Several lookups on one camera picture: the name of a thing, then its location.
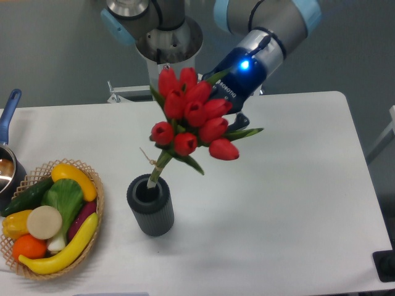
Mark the dark grey ribbed vase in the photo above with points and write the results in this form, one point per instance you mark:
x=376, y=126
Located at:
x=152, y=207

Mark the black box at table edge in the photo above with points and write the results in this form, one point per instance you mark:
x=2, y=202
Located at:
x=384, y=263

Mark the purple eggplant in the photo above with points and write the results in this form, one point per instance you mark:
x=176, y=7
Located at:
x=85, y=212

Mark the blue handled saucepan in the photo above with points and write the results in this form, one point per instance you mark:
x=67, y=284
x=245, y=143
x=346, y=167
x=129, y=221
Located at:
x=12, y=171

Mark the white frame at right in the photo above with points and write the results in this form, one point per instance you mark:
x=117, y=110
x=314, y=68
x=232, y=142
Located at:
x=382, y=141

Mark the white metal base frame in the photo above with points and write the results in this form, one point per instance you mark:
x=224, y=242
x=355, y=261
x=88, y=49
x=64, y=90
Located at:
x=132, y=91

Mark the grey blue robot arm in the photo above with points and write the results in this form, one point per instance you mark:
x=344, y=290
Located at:
x=165, y=36

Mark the woven wicker basket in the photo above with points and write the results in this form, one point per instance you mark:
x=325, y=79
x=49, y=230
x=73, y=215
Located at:
x=39, y=174

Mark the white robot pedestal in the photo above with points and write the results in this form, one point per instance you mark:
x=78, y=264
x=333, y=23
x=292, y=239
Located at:
x=155, y=68

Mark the orange fruit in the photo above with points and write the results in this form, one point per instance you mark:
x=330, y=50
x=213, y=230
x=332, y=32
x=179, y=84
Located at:
x=29, y=247

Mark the green bok choy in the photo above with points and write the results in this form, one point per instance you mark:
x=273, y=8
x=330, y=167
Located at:
x=66, y=196

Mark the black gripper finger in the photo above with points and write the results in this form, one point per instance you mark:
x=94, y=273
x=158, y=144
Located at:
x=241, y=122

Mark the yellow bell pepper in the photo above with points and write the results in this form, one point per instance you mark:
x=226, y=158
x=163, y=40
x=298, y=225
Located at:
x=15, y=225

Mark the yellow banana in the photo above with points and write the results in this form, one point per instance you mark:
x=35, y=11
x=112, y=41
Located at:
x=69, y=254

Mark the red tulip bouquet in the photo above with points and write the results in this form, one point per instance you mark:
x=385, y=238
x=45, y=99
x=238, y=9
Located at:
x=192, y=119

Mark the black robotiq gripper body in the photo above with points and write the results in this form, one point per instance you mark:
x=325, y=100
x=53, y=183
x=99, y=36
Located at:
x=246, y=73

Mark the beige round disc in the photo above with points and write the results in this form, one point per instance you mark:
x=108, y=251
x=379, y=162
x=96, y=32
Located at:
x=44, y=222

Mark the green cucumber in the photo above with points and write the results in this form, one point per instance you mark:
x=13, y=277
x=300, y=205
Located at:
x=28, y=199

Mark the yellow squash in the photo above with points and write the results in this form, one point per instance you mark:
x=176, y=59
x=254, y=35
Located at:
x=67, y=171

